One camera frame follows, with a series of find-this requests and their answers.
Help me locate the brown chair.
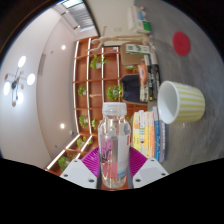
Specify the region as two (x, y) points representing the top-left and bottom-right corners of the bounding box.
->
(119, 43), (144, 67)

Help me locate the branched ceiling light fixture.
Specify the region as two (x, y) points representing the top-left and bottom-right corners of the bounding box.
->
(3, 55), (36, 108)

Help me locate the wooden artist mannequin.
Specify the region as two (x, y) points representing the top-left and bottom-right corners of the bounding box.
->
(87, 25), (151, 52)

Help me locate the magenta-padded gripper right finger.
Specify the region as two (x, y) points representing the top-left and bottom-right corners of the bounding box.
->
(128, 146), (169, 189)

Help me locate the orange wooden shelf unit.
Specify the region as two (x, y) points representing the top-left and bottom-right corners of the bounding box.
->
(44, 35), (141, 176)

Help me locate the stack of dark books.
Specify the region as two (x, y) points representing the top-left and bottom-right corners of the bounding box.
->
(138, 53), (162, 103)

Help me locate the stack of colourful books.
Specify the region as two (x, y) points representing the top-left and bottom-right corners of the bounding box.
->
(132, 106), (167, 163)

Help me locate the clear plastic water bottle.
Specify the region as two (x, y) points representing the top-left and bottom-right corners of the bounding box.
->
(98, 101), (132, 190)

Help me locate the grey window curtain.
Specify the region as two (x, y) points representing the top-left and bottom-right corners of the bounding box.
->
(61, 0), (96, 33)

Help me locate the small green white box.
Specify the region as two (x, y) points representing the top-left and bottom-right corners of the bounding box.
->
(138, 19), (153, 34)

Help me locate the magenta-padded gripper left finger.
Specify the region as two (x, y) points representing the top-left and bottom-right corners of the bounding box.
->
(59, 146), (102, 190)

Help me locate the yellow striped white cup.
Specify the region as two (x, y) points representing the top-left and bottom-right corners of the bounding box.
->
(156, 80), (206, 125)

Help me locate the flat round red coaster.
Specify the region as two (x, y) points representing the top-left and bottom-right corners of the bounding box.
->
(172, 31), (191, 57)

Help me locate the tall green white carton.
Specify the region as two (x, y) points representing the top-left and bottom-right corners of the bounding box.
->
(125, 43), (151, 55)

